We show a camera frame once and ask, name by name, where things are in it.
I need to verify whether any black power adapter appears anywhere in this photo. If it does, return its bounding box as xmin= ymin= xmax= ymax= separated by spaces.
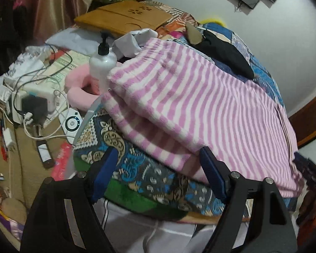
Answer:
xmin=21 ymin=95 xmax=48 ymax=124

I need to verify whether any white cloth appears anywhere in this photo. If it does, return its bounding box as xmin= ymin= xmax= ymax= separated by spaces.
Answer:
xmin=46 ymin=28 xmax=158 ymax=58

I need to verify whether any striped brown curtain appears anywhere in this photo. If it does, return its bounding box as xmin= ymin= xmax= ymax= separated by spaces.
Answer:
xmin=13 ymin=0 xmax=100 ymax=45

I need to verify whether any round white device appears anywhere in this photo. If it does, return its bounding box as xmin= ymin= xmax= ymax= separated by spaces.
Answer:
xmin=59 ymin=108 xmax=82 ymax=143

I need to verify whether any yellow pillow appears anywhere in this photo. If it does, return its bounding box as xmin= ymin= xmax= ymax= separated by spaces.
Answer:
xmin=201 ymin=18 xmax=224 ymax=25

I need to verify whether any pink striped towel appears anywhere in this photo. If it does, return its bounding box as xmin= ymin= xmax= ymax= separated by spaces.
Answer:
xmin=101 ymin=37 xmax=304 ymax=198

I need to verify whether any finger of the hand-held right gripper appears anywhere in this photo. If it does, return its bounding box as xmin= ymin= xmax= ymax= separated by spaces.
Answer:
xmin=293 ymin=151 xmax=316 ymax=182

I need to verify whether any green printed booklet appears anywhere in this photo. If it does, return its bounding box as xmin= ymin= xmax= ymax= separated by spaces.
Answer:
xmin=42 ymin=50 xmax=91 ymax=82

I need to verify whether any clear plastic packaging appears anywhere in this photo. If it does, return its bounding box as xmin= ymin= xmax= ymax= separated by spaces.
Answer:
xmin=9 ymin=45 xmax=53 ymax=77

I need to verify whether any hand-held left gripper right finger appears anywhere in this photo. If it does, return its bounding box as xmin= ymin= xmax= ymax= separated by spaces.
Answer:
xmin=200 ymin=146 xmax=298 ymax=253

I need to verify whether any small white charger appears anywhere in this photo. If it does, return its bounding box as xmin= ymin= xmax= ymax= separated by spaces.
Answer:
xmin=3 ymin=128 xmax=16 ymax=151

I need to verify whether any pink neck pillow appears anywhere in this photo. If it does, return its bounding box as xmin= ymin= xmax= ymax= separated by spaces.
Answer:
xmin=65 ymin=63 xmax=122 ymax=110

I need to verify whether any white pump bottle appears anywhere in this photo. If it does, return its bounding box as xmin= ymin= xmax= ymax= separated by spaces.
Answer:
xmin=89 ymin=32 xmax=117 ymax=95

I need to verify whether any patchwork patterned blanket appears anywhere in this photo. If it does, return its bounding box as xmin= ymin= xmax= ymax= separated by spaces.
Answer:
xmin=74 ymin=22 xmax=298 ymax=223

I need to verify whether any wooden lap desk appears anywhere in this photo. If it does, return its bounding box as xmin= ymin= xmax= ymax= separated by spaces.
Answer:
xmin=74 ymin=0 xmax=175 ymax=37

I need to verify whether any white power strip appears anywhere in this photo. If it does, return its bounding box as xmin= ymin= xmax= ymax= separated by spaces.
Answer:
xmin=12 ymin=84 xmax=60 ymax=123

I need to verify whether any black cloth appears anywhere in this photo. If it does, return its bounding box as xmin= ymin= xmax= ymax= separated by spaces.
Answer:
xmin=195 ymin=30 xmax=254 ymax=79

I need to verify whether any pink packet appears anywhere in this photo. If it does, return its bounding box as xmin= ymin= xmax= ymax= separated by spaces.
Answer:
xmin=51 ymin=142 xmax=74 ymax=181

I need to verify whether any brown glass bottle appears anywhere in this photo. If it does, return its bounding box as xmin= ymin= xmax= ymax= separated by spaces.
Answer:
xmin=36 ymin=137 xmax=55 ymax=169

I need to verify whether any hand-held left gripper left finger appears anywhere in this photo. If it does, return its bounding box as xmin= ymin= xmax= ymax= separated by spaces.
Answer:
xmin=20 ymin=146 xmax=119 ymax=253

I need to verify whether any tan cloth piece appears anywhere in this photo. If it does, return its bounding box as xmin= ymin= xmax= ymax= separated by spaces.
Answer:
xmin=186 ymin=22 xmax=203 ymax=44

